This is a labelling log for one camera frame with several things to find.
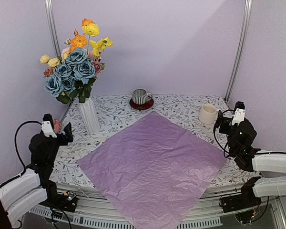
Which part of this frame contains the white printed ribbon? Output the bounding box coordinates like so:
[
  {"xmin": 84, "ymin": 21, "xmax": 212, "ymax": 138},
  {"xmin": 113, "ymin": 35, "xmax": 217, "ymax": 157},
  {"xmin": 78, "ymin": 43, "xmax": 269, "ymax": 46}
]
[{"xmin": 58, "ymin": 146, "xmax": 86, "ymax": 159}]

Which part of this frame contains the white ribbed vase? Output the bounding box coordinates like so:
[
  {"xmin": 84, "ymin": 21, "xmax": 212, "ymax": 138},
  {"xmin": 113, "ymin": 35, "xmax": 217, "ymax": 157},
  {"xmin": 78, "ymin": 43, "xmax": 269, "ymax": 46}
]
[{"xmin": 79, "ymin": 98, "xmax": 100, "ymax": 135}]

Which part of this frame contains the dusty red white flower stem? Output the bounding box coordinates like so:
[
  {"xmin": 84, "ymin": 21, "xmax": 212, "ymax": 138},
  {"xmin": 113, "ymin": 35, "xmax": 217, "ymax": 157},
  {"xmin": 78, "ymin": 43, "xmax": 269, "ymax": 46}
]
[{"xmin": 43, "ymin": 68, "xmax": 54, "ymax": 78}]

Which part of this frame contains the blue fabric flower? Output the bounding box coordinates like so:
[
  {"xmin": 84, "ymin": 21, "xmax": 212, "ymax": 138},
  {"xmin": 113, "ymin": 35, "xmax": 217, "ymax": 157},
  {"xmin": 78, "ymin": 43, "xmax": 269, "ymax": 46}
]
[{"xmin": 44, "ymin": 48, "xmax": 97, "ymax": 104}]

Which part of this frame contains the pale yellow rose stem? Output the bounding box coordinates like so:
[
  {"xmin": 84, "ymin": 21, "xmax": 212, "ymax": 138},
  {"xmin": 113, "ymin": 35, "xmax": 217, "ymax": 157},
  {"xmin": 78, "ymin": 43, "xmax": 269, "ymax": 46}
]
[{"xmin": 40, "ymin": 54, "xmax": 61, "ymax": 68}]

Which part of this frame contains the purple wrapping paper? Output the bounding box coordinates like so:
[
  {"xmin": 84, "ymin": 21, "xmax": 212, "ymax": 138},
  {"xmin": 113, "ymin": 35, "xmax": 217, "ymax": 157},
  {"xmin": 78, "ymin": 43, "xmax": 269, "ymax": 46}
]
[{"xmin": 77, "ymin": 112, "xmax": 225, "ymax": 229}]

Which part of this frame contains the orange flower stem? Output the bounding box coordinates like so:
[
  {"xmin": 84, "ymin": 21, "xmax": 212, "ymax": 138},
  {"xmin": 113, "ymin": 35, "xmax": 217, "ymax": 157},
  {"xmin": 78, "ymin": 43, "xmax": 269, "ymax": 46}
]
[{"xmin": 69, "ymin": 19, "xmax": 95, "ymax": 53}]

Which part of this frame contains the bright yellow flower stem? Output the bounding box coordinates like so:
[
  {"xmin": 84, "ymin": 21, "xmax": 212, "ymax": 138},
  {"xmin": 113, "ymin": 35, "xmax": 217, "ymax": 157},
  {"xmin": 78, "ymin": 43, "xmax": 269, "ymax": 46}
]
[{"xmin": 82, "ymin": 22, "xmax": 114, "ymax": 60}]

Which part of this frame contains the mauve pink flower stem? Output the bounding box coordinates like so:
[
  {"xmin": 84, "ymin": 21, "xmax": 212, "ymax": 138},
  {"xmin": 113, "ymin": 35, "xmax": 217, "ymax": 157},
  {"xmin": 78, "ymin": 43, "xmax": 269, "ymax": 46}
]
[{"xmin": 92, "ymin": 61, "xmax": 105, "ymax": 75}]

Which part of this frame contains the peach pink rose stem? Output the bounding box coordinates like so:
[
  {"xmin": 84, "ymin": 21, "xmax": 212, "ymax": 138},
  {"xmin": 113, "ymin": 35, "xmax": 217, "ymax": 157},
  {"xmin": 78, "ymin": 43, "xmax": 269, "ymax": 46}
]
[{"xmin": 61, "ymin": 39, "xmax": 71, "ymax": 61}]

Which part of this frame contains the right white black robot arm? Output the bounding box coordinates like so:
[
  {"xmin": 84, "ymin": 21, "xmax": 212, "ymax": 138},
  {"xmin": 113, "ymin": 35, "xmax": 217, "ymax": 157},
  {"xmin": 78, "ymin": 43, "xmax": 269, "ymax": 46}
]
[{"xmin": 213, "ymin": 108, "xmax": 286, "ymax": 208}]

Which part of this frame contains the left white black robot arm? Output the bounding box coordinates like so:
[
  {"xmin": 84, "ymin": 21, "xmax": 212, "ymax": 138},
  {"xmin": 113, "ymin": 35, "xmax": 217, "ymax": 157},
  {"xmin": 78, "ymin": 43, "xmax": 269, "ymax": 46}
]
[{"xmin": 0, "ymin": 121, "xmax": 78, "ymax": 229}]

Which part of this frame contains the pink patterned ball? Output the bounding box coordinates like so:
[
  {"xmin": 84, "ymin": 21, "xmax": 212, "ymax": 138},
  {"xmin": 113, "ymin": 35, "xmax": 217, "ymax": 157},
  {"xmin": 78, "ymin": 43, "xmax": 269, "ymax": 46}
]
[{"xmin": 53, "ymin": 119, "xmax": 62, "ymax": 134}]

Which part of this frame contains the cream white mug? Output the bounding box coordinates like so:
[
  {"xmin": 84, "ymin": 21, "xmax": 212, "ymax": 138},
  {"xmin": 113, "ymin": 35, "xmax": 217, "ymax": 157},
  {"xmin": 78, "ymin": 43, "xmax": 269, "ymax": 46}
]
[{"xmin": 199, "ymin": 104, "xmax": 217, "ymax": 125}]

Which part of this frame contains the floral patterned table mat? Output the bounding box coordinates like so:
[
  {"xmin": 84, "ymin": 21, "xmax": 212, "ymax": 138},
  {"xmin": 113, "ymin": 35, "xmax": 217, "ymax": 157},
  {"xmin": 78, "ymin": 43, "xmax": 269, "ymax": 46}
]
[{"xmin": 48, "ymin": 94, "xmax": 260, "ymax": 191}]

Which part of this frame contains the dark red coaster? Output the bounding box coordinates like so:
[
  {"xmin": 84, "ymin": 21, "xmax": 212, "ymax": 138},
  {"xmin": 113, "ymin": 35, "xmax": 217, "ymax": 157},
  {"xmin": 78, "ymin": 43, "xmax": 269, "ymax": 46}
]
[{"xmin": 129, "ymin": 99, "xmax": 154, "ymax": 111}]

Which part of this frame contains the striped grey mug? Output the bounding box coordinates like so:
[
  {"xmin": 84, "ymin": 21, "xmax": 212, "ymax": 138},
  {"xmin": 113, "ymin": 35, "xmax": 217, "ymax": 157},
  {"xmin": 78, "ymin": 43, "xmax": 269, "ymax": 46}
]
[{"xmin": 132, "ymin": 89, "xmax": 153, "ymax": 105}]

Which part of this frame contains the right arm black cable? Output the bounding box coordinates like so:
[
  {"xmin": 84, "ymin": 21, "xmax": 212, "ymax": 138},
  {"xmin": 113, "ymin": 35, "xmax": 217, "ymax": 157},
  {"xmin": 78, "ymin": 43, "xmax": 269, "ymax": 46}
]
[{"xmin": 213, "ymin": 109, "xmax": 286, "ymax": 159}]

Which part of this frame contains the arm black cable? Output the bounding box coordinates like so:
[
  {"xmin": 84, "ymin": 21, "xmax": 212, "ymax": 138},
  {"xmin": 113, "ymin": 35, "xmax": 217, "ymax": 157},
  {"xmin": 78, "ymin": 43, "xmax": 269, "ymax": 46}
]
[
  {"xmin": 213, "ymin": 109, "xmax": 286, "ymax": 159},
  {"xmin": 0, "ymin": 120, "xmax": 43, "ymax": 194}
]

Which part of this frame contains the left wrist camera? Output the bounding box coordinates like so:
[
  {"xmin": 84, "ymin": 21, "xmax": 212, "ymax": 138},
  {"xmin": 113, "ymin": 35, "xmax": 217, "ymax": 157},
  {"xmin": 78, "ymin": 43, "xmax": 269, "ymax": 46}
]
[{"xmin": 41, "ymin": 114, "xmax": 57, "ymax": 138}]

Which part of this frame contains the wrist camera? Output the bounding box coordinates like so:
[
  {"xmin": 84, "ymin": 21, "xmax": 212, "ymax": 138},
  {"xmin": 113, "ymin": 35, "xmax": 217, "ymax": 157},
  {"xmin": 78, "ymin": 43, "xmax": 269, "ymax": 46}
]
[
  {"xmin": 41, "ymin": 114, "xmax": 57, "ymax": 138},
  {"xmin": 231, "ymin": 101, "xmax": 245, "ymax": 126}
]

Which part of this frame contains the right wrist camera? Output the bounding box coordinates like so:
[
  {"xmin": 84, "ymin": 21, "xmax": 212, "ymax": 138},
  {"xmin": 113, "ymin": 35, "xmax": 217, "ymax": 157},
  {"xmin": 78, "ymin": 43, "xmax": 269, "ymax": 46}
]
[{"xmin": 231, "ymin": 101, "xmax": 245, "ymax": 126}]

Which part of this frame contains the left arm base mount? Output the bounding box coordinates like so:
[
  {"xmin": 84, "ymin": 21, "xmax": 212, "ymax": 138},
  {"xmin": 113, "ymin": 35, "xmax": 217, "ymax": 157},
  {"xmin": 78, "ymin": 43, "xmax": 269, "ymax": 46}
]
[{"xmin": 41, "ymin": 191, "xmax": 78, "ymax": 213}]

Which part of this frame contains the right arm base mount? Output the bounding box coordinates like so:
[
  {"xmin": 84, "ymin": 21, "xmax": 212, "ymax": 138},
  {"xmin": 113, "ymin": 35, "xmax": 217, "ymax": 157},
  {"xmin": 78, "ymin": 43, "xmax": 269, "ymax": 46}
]
[{"xmin": 219, "ymin": 191, "xmax": 262, "ymax": 213}]

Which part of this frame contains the aluminium front rail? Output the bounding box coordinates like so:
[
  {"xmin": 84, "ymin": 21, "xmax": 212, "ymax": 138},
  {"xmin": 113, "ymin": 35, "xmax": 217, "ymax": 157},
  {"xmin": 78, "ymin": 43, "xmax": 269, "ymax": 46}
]
[{"xmin": 16, "ymin": 185, "xmax": 286, "ymax": 229}]

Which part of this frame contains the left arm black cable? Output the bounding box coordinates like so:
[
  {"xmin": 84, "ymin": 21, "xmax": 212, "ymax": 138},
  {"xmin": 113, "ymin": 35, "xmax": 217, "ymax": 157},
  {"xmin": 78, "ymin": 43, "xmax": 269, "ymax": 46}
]
[{"xmin": 0, "ymin": 120, "xmax": 43, "ymax": 194}]

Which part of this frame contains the right aluminium frame post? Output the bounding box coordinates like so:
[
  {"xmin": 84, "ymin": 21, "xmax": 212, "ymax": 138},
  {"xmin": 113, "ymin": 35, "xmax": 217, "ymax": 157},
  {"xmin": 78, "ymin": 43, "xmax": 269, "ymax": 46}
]
[{"xmin": 224, "ymin": 0, "xmax": 253, "ymax": 103}]

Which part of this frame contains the aluminium frame post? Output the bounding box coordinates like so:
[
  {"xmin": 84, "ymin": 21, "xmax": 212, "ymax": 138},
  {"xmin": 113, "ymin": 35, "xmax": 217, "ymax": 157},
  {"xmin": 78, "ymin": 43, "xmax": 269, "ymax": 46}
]
[
  {"xmin": 224, "ymin": 0, "xmax": 253, "ymax": 103},
  {"xmin": 44, "ymin": 0, "xmax": 73, "ymax": 122}
]

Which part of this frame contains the left aluminium frame post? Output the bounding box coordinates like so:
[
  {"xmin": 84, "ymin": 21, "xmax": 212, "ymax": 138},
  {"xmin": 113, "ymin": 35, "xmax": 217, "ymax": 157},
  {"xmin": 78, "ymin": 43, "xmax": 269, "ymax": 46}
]
[{"xmin": 44, "ymin": 0, "xmax": 73, "ymax": 122}]

